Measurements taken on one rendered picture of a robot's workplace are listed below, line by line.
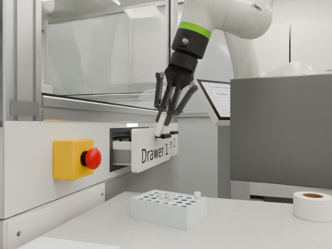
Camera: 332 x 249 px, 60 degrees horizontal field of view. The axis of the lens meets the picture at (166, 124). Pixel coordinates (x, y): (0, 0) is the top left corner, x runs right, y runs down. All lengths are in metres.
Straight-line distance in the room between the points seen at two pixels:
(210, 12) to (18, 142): 0.55
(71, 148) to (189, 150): 2.05
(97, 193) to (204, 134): 1.87
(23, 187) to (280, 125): 0.70
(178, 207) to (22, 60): 0.35
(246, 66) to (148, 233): 0.84
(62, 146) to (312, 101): 0.69
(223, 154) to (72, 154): 1.32
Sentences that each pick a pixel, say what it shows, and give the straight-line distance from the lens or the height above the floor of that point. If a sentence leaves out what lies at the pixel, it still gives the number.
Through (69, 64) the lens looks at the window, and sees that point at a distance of 0.65.
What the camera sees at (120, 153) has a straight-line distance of 0.76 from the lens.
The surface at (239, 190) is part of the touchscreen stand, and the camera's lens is 1.80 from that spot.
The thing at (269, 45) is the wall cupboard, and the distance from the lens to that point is 4.18.
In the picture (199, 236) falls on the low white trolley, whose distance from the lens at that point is 0.50.
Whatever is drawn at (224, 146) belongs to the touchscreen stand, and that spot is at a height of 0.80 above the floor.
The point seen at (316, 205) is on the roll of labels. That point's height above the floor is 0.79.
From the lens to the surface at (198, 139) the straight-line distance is 2.51.
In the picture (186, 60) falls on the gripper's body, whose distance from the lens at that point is 0.78.
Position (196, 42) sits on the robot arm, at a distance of 0.78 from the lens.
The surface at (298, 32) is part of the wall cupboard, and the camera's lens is 4.23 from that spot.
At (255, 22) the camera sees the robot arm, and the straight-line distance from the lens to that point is 0.79.
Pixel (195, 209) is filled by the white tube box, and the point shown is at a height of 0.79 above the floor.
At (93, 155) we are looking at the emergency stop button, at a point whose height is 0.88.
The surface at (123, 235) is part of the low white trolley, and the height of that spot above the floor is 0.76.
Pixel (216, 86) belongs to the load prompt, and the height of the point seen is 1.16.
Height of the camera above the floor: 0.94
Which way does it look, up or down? level
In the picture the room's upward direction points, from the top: straight up
